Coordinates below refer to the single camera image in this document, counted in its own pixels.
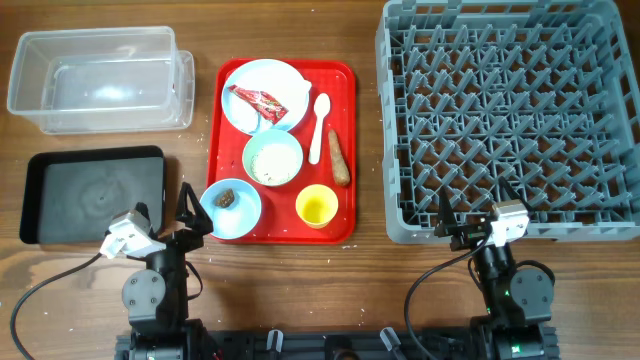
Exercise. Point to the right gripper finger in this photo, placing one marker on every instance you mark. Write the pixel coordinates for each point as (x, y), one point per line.
(507, 191)
(446, 220)

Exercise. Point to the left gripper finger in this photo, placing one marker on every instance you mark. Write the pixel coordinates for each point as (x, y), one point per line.
(145, 212)
(190, 212)

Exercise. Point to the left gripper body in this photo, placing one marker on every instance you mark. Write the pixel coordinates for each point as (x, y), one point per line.
(179, 242)

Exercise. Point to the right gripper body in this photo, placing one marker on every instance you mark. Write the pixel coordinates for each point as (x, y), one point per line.
(467, 237)

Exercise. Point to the brown food chunk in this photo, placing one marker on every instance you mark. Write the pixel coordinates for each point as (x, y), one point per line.
(225, 199)

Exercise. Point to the small light blue bowl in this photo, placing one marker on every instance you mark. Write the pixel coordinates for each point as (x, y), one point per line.
(241, 217)

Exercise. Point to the white rice pile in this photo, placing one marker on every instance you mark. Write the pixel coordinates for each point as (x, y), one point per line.
(274, 164)

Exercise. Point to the mint green bowl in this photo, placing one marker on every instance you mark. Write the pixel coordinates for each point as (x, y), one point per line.
(274, 136)

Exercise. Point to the yellow plastic cup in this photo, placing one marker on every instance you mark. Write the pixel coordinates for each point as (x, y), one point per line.
(316, 205)

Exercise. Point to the brown carrot-like food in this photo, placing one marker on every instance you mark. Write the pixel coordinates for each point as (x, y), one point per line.
(340, 170)

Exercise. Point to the red snack wrapper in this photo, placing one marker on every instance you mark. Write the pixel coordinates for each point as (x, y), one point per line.
(265, 104)

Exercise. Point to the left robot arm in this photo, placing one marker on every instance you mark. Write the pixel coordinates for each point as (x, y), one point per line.
(156, 297)

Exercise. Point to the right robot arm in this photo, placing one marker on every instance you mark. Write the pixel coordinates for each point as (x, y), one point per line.
(518, 295)

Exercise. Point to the black waste tray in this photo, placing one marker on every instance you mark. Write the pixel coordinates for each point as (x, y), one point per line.
(71, 197)

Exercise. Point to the grey dishwasher rack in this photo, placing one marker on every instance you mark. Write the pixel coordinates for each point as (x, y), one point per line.
(540, 94)

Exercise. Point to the clear plastic bin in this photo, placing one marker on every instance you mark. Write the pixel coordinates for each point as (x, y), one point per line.
(102, 80)

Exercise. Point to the red serving tray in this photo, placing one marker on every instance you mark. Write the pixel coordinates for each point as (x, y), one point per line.
(279, 223)

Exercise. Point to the white plastic spoon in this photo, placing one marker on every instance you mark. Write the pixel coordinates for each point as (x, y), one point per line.
(321, 109)

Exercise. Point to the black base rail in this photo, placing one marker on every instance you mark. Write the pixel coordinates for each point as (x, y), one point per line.
(443, 343)

